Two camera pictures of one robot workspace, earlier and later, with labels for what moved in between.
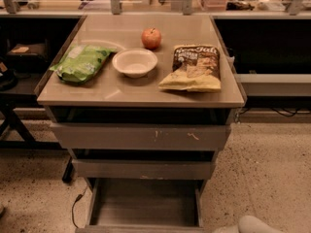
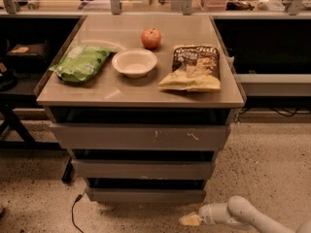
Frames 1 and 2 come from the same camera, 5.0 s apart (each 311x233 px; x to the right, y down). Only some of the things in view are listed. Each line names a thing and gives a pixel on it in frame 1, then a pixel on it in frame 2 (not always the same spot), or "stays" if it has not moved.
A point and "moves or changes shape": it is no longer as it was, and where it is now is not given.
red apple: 152,38 stays
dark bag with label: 27,56 stays
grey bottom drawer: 142,205 moves or changes shape
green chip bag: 82,62 stays
